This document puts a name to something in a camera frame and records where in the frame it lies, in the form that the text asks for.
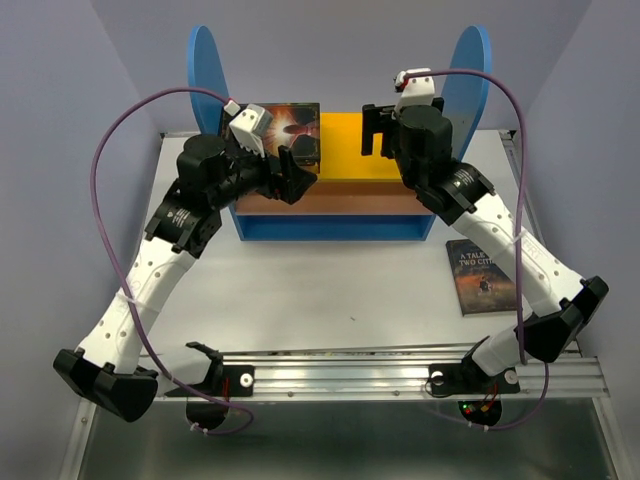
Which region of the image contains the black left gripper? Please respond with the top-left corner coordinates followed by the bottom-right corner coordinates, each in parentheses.
top-left (210, 136), bottom-right (317, 209)

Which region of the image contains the Three Days to See book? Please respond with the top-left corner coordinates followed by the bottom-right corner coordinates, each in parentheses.
top-left (221, 103), bottom-right (321, 170)

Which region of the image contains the Tale of Two Cities book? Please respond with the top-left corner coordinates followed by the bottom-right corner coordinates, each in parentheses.
top-left (446, 239), bottom-right (517, 316)

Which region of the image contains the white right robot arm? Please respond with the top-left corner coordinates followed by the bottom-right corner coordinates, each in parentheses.
top-left (361, 98), bottom-right (609, 393)

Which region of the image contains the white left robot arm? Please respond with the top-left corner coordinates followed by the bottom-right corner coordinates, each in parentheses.
top-left (53, 134), bottom-right (317, 422)

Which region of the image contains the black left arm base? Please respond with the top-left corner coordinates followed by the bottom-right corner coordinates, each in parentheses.
top-left (185, 364), bottom-right (255, 436)

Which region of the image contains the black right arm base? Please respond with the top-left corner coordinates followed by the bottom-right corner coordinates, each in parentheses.
top-left (425, 363), bottom-right (521, 430)

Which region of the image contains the blue yellow wooden bookshelf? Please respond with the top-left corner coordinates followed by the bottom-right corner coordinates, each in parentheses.
top-left (187, 25), bottom-right (492, 241)

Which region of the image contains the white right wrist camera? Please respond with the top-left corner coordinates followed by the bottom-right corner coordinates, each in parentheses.
top-left (394, 68), bottom-right (435, 115)

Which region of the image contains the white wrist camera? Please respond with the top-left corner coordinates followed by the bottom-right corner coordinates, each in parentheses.
top-left (394, 68), bottom-right (435, 115)
top-left (224, 99), bottom-right (273, 158)

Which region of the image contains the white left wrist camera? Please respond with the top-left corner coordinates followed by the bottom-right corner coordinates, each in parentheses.
top-left (224, 99), bottom-right (273, 158)

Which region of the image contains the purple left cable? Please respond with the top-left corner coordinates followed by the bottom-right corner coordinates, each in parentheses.
top-left (90, 87), bottom-right (255, 437)

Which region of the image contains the aluminium mounting rail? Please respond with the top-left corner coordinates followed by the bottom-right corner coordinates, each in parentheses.
top-left (124, 344), bottom-right (611, 401)

